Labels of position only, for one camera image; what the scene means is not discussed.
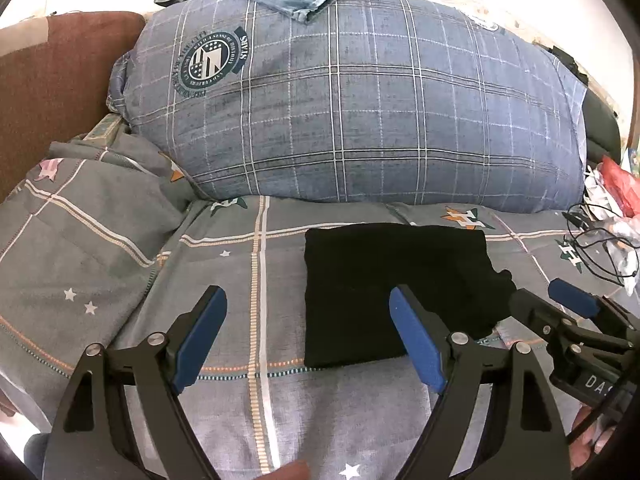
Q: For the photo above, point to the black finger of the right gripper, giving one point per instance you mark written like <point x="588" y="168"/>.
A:
<point x="542" y="318"/>
<point x="575" y="297"/>

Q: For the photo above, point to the blue plaid pillow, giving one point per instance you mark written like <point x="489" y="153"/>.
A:
<point x="373" y="101"/>

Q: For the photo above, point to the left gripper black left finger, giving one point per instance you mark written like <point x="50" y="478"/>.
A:
<point x="92" y="435"/>

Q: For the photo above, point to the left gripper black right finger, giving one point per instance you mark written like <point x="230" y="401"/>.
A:
<point x="495" y="416"/>

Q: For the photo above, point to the brown headboard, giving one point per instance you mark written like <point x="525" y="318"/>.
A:
<point x="54" y="78"/>

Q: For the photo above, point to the grey patterned bed sheet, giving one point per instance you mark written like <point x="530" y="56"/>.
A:
<point x="105" y="242"/>

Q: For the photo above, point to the red plastic bag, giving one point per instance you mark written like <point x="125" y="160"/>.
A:
<point x="623" y="186"/>

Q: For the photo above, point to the right hand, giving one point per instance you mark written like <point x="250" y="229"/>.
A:
<point x="591" y="442"/>

